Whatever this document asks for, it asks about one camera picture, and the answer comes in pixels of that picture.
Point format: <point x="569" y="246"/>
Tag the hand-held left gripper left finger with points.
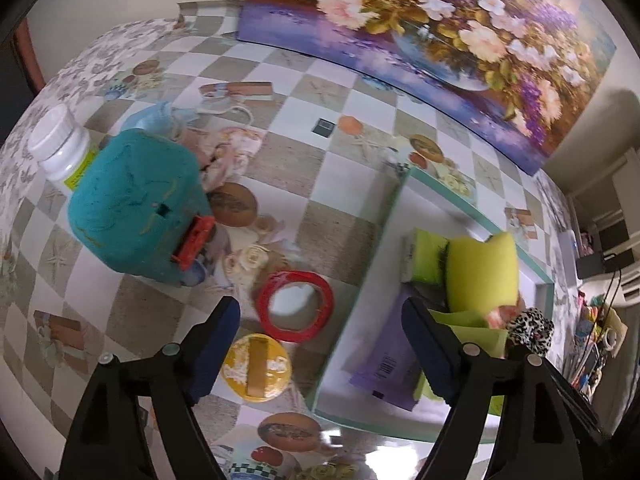
<point x="215" y="355"/>

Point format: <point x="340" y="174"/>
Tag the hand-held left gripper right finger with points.
<point x="425" y="355"/>

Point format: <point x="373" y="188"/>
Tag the white tray with teal rim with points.
<point x="370" y="280"/>

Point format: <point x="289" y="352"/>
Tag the green tissue pack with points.
<point x="420" y="257"/>

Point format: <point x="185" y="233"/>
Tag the purple packet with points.
<point x="387" y="355"/>

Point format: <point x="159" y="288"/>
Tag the yellow round tin lid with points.
<point x="257" y="367"/>

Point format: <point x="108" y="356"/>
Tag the lime green packet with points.
<point x="470" y="327"/>

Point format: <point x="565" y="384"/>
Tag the red tape roll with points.
<point x="267" y="320"/>

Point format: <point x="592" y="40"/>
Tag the peach fluffy scrunchie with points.
<point x="502" y="316"/>

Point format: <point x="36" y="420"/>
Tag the yellow sponge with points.
<point x="482" y="275"/>

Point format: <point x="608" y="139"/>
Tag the leopard print scrunchie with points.
<point x="532" y="332"/>

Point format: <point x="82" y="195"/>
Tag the red plastic toy clip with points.
<point x="195" y="240"/>

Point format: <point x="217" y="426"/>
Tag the pile of colourful clutter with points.
<point x="597" y="330"/>

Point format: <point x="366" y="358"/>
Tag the dark electronic device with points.
<point x="592" y="265"/>

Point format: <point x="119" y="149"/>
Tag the checkered printed tablecloth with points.
<point x="325" y="185"/>

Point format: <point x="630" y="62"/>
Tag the pink printed pouch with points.
<point x="230" y="155"/>

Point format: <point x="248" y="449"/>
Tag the blue face mask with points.
<point x="157" y="120"/>

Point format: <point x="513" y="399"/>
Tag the white plastic bottle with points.
<point x="62" y="150"/>

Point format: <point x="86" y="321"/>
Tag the flower painting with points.
<point x="425" y="35"/>

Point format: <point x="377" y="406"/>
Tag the red-brown chair back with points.
<point x="30" y="55"/>

